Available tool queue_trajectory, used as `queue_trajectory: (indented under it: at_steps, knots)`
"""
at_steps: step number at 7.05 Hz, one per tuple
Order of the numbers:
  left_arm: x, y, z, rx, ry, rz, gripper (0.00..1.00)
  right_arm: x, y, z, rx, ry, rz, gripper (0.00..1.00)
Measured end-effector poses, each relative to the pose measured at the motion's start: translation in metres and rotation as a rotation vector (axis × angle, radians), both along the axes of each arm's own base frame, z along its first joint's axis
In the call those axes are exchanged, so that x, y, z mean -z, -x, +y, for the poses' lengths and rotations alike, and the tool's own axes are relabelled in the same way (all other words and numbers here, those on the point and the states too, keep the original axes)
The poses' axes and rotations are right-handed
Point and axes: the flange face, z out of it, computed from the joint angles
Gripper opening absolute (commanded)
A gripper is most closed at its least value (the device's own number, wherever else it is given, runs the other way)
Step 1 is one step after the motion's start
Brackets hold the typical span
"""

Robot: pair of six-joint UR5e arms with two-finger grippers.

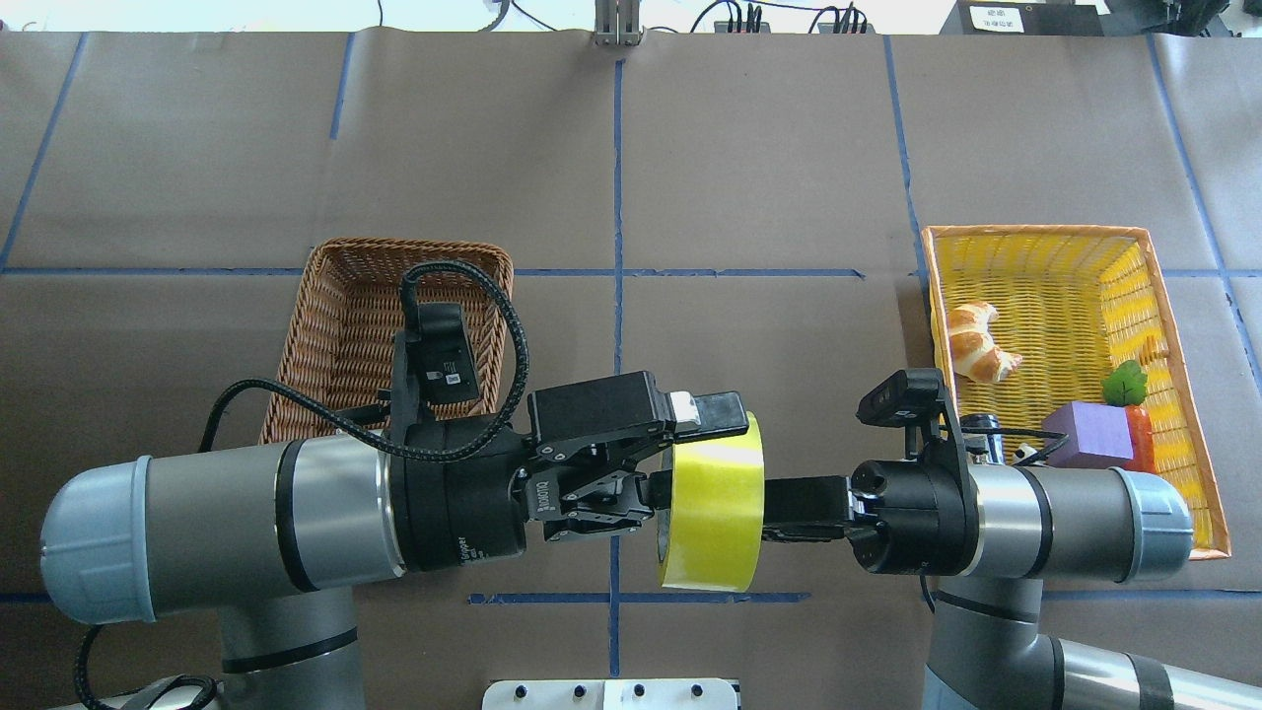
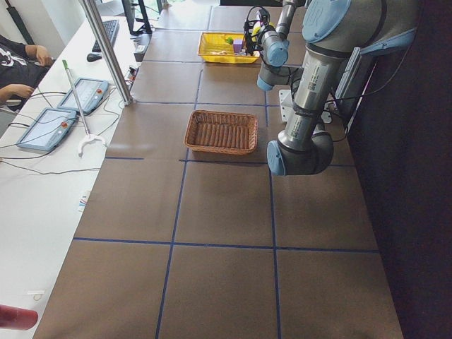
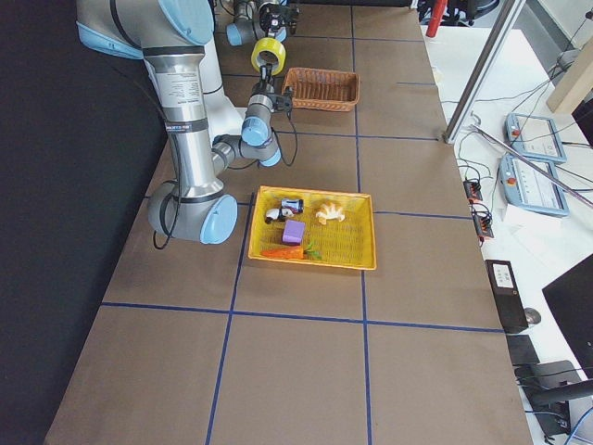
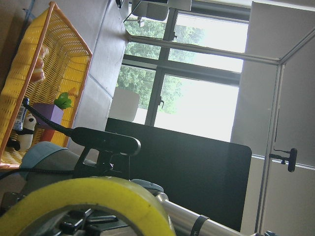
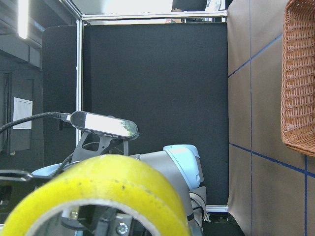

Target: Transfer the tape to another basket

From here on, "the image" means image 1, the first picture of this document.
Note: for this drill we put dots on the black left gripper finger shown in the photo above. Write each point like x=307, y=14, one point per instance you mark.
x=704, y=417
x=659, y=490

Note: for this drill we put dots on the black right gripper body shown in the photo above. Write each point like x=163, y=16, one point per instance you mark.
x=902, y=518

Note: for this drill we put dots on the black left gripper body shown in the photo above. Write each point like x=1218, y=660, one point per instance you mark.
x=463, y=513

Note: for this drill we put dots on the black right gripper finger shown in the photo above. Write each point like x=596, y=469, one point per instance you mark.
x=807, y=501
x=803, y=534

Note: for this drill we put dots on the yellow tape roll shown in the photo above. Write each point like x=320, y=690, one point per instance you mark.
x=709, y=537

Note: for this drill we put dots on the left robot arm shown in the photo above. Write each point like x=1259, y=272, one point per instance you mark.
x=275, y=536

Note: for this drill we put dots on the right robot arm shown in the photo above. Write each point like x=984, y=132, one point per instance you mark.
x=993, y=534

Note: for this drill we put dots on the brown wicker basket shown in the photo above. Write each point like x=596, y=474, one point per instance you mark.
x=341, y=339

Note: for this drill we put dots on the yellow plastic basket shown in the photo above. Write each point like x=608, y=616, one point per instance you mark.
x=1076, y=301

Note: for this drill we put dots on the toy panda figure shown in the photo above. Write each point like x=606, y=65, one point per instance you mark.
x=1025, y=452

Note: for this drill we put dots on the toy bread croissant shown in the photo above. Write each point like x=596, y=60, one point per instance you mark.
x=974, y=352

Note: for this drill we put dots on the purple toy block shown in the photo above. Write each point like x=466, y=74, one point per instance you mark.
x=1098, y=435

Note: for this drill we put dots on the orange toy carrot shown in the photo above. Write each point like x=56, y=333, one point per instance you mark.
x=1142, y=439

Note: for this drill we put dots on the black box device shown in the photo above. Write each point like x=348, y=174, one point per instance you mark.
x=1024, y=18

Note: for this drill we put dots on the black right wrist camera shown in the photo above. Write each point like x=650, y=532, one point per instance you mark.
x=918, y=402

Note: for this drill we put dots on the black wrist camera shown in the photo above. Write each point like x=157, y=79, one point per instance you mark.
x=440, y=355
x=918, y=402

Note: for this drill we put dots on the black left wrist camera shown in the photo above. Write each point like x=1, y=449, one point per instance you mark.
x=440, y=355

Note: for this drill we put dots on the aluminium frame post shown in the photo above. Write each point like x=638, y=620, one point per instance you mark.
x=617, y=23

